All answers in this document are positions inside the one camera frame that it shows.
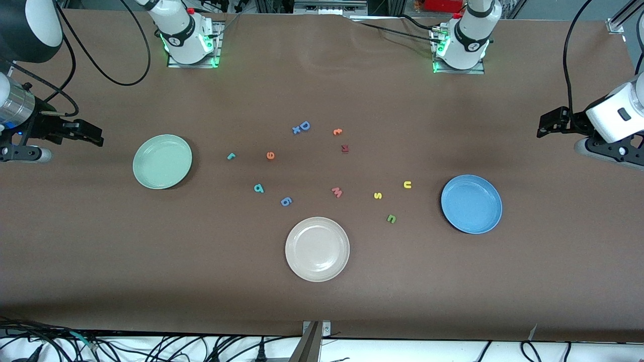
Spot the red box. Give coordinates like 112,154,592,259
422,0,466,13

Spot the teal cable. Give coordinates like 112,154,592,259
68,331,99,351

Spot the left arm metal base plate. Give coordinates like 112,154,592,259
432,28,486,75

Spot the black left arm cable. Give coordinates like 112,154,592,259
562,0,594,134

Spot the silver metal box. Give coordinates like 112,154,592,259
293,0,369,16

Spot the blue plate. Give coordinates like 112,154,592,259
441,174,503,235

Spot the aluminium corner bracket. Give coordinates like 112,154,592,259
606,0,644,35

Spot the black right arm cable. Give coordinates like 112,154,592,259
10,0,151,119

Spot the black cable connector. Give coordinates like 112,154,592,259
10,344,46,362

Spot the beige plate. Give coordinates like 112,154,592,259
285,217,350,283

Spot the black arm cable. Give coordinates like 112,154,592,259
10,0,151,119
562,0,594,134

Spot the aluminium profile beam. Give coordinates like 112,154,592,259
288,322,323,362

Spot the pale green plate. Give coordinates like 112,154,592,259
132,134,193,190

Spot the metal clamp bracket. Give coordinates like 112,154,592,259
302,320,332,338

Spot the brown table mat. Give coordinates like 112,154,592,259
0,8,644,343

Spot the thin black table cable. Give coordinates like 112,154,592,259
350,19,443,43

